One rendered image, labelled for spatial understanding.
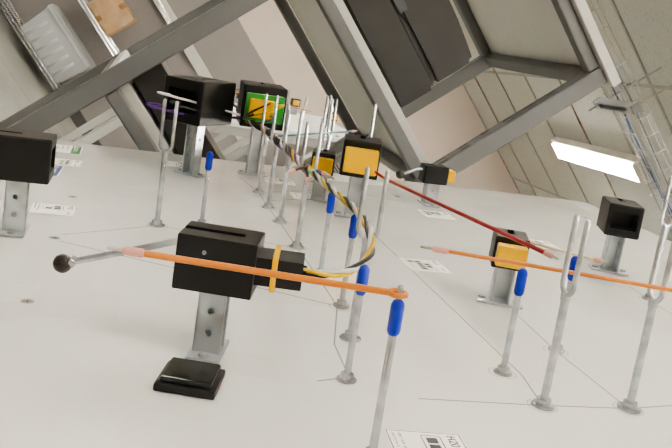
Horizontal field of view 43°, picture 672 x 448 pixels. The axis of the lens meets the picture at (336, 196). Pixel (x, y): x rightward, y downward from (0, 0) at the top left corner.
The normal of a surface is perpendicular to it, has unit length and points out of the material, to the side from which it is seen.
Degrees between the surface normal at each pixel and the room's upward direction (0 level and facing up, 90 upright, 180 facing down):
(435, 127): 90
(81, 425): 52
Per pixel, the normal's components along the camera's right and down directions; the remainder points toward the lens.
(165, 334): 0.15, -0.97
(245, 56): 0.18, 0.17
